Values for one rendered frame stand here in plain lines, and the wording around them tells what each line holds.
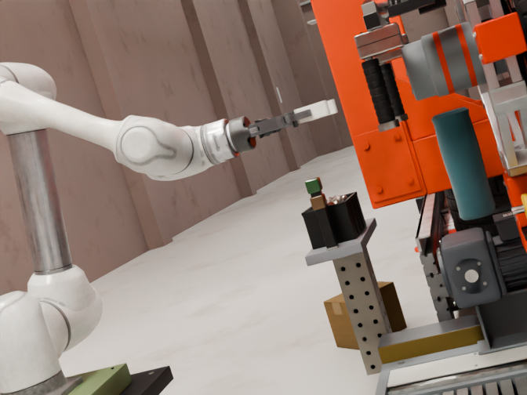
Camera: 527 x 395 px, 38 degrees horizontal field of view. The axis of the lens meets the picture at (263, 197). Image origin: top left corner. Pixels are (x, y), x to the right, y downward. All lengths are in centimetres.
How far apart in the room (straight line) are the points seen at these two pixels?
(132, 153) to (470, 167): 80
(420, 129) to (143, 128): 97
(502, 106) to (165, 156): 64
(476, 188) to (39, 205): 109
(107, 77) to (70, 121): 734
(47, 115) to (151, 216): 718
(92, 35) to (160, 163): 764
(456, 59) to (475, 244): 54
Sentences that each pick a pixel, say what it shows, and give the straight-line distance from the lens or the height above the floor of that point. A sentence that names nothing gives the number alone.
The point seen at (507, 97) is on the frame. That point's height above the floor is 75.
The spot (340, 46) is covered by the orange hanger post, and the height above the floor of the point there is 99.
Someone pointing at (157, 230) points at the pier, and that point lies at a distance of 894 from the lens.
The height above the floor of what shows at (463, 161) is 62.
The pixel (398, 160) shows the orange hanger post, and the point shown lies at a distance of 219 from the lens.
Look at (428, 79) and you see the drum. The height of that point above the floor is 82.
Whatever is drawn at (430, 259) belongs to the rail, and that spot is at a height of 32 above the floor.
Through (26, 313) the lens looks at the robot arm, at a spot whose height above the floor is 58.
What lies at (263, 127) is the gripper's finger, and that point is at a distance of 156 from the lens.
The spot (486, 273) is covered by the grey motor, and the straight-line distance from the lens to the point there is 203.
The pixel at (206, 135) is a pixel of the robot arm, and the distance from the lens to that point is 163.
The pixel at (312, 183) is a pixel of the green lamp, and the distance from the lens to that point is 216.
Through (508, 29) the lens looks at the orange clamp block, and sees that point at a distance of 140.
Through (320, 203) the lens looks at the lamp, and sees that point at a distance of 217.
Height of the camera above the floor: 80
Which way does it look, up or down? 4 degrees down
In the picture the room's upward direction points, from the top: 17 degrees counter-clockwise
